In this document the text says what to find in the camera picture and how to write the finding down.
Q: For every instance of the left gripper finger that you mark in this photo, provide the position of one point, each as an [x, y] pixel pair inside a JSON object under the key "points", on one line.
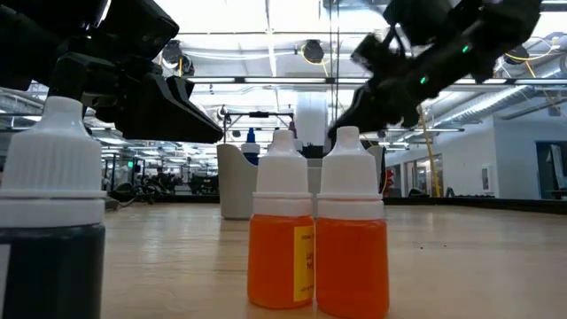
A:
{"points": [[184, 86], [168, 119]]}

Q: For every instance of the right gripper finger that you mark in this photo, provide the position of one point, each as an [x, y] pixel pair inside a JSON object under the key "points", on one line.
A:
{"points": [[376, 108]]}

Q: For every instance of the magenta-capped dye bottle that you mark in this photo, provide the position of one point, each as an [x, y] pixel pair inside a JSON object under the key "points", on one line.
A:
{"points": [[292, 128]]}

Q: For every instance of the blue-capped dye bottle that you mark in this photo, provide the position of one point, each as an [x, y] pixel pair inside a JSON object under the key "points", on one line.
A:
{"points": [[251, 148]]}

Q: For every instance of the orange food coloring bottle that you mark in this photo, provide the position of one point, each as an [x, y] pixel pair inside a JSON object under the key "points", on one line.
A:
{"points": [[277, 261], [352, 266]]}

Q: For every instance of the dark food coloring bottle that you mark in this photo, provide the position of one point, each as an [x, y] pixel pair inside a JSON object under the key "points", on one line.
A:
{"points": [[51, 248]]}

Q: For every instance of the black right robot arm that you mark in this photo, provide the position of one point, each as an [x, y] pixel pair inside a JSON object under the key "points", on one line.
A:
{"points": [[500, 26]]}

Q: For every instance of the white round column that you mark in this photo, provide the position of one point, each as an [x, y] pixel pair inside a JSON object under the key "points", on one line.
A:
{"points": [[310, 115]]}

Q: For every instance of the black gantry stand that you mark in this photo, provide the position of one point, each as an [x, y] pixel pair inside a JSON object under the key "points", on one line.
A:
{"points": [[259, 114]]}

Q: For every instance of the grey plastic bin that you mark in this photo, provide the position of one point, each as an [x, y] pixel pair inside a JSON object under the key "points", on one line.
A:
{"points": [[237, 186]]}

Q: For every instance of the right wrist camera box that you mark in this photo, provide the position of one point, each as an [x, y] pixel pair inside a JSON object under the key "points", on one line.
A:
{"points": [[421, 20]]}

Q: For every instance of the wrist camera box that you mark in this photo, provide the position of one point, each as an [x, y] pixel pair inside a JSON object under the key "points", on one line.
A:
{"points": [[142, 26], [421, 20]]}

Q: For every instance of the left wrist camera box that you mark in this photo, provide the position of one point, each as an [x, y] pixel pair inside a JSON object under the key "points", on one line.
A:
{"points": [[142, 26]]}

